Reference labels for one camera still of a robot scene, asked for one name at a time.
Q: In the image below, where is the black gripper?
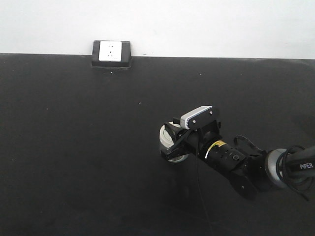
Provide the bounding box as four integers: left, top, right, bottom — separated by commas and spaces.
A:
161, 118, 221, 161

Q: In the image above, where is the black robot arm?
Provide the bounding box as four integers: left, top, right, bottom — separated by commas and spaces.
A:
159, 120, 315, 201

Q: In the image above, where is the black socket box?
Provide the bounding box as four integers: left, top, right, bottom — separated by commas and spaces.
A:
92, 40, 132, 68

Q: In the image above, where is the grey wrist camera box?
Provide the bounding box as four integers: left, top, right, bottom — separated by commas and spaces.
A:
180, 105, 220, 130

